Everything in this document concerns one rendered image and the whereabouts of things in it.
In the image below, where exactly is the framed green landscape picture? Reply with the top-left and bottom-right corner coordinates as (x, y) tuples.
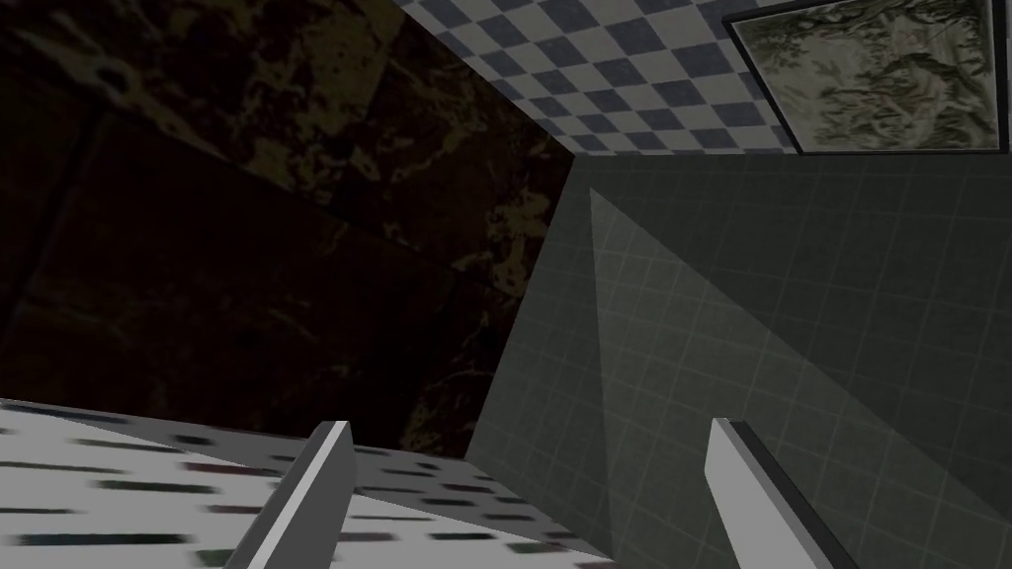
(722, 0), (1011, 156)

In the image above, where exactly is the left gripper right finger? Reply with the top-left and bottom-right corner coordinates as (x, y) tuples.
(703, 418), (860, 569)

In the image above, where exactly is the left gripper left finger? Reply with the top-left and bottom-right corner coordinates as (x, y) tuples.
(224, 420), (357, 569)

